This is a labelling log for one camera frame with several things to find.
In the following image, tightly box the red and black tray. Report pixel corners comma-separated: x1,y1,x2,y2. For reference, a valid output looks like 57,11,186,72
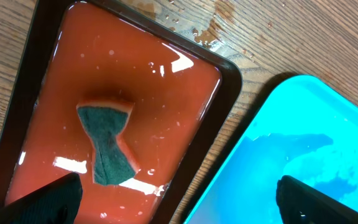
0,1,242,223

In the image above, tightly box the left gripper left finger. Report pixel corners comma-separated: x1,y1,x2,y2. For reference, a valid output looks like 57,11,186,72
0,172,83,224

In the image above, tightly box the blue plastic tray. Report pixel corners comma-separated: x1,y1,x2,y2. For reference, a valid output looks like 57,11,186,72
185,75,358,223

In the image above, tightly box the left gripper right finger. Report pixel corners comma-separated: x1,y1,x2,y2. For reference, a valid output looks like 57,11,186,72
276,175,358,224

